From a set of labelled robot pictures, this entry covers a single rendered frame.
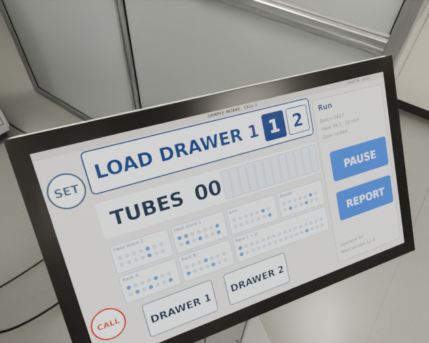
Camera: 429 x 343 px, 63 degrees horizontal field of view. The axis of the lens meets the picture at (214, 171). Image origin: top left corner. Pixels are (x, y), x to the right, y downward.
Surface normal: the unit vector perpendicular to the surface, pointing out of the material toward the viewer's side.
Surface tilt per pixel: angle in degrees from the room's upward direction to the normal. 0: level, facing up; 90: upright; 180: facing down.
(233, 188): 50
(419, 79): 90
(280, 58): 90
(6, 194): 0
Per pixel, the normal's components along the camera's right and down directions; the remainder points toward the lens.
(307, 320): 0.03, -0.66
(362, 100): 0.31, 0.11
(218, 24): -0.59, 0.60
